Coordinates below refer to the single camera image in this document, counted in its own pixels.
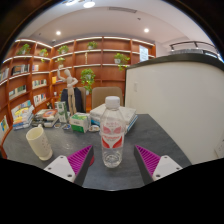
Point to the wooden artist mannequin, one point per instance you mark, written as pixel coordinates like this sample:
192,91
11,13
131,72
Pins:
70,90

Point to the white counter with dark top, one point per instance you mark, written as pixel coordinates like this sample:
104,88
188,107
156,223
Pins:
176,106

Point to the wooden shelf unit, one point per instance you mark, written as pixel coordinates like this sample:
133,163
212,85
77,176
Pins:
110,71

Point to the green and white tissue box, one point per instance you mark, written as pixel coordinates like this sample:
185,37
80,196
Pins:
80,122

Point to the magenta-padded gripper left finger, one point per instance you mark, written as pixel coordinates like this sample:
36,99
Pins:
63,166

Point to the clear plastic water bottle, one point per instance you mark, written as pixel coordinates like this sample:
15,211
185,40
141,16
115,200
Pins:
112,140

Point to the cream ceramic mug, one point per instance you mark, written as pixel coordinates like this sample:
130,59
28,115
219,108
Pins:
38,141

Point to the staircase with metal railing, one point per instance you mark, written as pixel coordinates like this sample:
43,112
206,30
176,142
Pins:
193,50

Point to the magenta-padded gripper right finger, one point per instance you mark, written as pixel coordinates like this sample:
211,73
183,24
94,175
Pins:
163,166

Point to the stack of colourful books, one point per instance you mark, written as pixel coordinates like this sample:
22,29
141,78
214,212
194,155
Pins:
22,118

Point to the low stack of magazines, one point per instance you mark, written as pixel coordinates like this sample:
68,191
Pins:
46,116

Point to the dark jacket on chair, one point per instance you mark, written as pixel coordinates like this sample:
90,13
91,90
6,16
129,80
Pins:
78,100

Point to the tan upholstered chair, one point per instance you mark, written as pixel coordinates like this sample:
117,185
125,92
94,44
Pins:
101,95

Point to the round printed sticker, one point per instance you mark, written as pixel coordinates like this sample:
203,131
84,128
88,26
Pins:
57,125
66,127
94,128

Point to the round ceiling lights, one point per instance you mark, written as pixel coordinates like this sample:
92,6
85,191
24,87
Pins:
89,4

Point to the flat round red coaster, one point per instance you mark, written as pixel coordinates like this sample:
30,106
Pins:
92,160

